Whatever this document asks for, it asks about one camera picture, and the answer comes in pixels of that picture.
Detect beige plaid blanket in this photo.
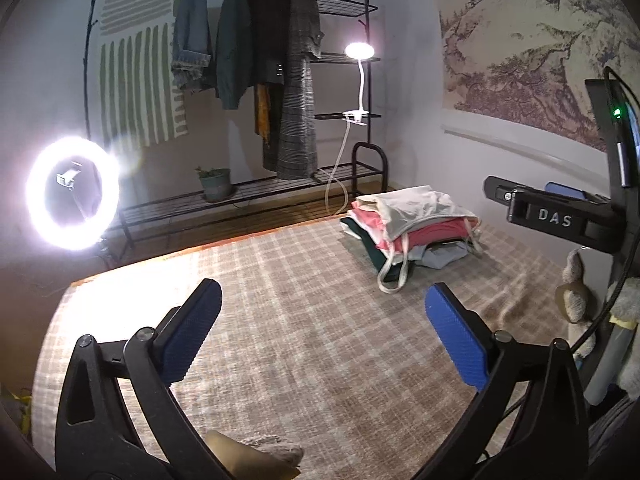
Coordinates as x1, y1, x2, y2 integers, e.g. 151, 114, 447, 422
32, 216, 601, 480

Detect dark green jacket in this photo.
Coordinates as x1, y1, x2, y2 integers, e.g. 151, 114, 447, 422
214, 0, 254, 111

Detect black coat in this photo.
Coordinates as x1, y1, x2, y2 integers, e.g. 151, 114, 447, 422
243, 0, 287, 87

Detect white lamp cable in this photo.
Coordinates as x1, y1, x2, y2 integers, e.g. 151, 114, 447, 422
324, 121, 352, 217

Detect black metal clothes rack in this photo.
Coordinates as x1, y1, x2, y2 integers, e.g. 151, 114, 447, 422
82, 0, 391, 264

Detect green striped wall hanging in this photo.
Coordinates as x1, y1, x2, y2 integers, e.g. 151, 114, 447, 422
97, 0, 194, 149

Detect phone holder clamp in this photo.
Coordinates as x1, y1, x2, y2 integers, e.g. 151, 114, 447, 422
55, 162, 84, 189

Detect yellow trimmed bag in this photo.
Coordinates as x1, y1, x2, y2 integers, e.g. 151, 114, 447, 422
0, 389, 34, 434

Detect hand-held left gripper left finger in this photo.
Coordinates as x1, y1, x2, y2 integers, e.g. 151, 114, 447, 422
54, 278, 236, 480

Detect beige stuffed toy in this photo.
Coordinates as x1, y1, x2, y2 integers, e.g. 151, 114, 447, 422
557, 249, 599, 358

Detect yellow hanging garment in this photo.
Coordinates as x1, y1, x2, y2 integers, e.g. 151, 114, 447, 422
255, 83, 274, 149

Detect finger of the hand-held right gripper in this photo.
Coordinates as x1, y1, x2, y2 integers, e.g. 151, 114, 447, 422
483, 175, 526, 206
544, 181, 612, 204

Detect stack of folded clothes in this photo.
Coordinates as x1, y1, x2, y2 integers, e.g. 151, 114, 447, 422
349, 200, 474, 254

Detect dark green folded garment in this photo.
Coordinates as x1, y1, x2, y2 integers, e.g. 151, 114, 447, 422
339, 215, 402, 279

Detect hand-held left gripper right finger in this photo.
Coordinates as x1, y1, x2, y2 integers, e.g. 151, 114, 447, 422
415, 282, 591, 480

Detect blue denim jacket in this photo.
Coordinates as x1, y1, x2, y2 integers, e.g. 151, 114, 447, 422
170, 0, 214, 92

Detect white camisole top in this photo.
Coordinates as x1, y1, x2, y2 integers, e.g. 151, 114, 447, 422
354, 185, 482, 294

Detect black tripod stand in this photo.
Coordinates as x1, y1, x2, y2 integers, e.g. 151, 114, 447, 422
92, 237, 118, 268

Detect ring light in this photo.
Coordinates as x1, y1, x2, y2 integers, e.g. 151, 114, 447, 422
25, 134, 121, 252

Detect grey plaid coat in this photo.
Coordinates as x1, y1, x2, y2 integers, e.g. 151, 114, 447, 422
262, 0, 324, 181

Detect landscape wall poster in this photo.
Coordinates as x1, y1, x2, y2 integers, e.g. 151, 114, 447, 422
432, 0, 640, 154

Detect potted plant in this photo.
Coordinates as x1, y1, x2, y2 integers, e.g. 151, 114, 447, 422
194, 164, 234, 204

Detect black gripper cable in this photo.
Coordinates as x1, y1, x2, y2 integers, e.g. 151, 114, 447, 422
570, 65, 640, 357

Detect white clip lamp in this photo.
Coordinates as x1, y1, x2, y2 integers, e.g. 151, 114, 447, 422
342, 42, 375, 126

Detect grey folded garment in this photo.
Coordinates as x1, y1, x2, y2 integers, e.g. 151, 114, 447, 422
406, 241, 474, 269

